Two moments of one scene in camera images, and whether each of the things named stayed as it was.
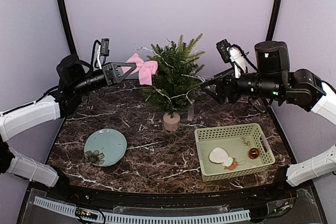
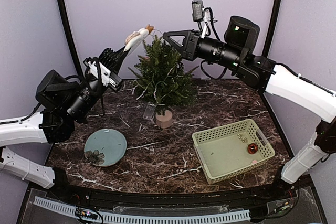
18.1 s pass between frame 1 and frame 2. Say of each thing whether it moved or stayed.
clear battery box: moved
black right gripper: moved
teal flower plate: stayed
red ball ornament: moved
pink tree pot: moved
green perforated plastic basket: stayed
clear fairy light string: moved
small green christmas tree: moved
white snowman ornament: moved
